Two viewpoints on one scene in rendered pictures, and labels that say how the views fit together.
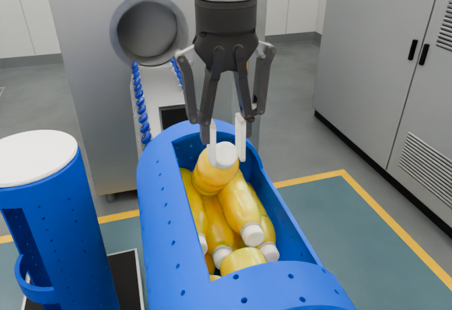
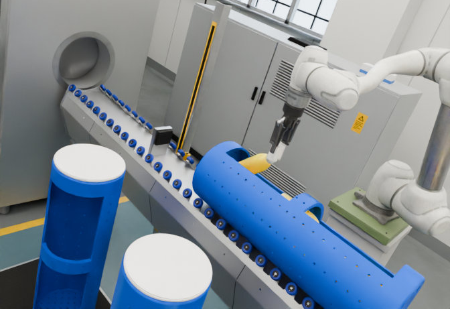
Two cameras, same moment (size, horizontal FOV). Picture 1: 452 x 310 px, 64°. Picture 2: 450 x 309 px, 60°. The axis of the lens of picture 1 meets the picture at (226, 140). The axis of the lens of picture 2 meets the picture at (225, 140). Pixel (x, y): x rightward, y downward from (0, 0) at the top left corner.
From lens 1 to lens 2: 1.16 m
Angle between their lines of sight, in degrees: 33
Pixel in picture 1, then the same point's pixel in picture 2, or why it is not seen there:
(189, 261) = (275, 196)
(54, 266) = (100, 240)
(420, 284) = not seen: hidden behind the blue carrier
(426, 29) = (264, 82)
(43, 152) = (103, 159)
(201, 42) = (287, 118)
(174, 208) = (252, 180)
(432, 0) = (268, 64)
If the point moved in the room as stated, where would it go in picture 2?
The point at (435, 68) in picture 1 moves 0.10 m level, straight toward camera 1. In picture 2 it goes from (268, 107) to (269, 111)
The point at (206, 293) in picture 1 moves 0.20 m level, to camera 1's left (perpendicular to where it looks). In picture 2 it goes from (290, 203) to (244, 207)
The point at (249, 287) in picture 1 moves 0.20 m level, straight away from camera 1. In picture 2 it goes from (303, 200) to (276, 169)
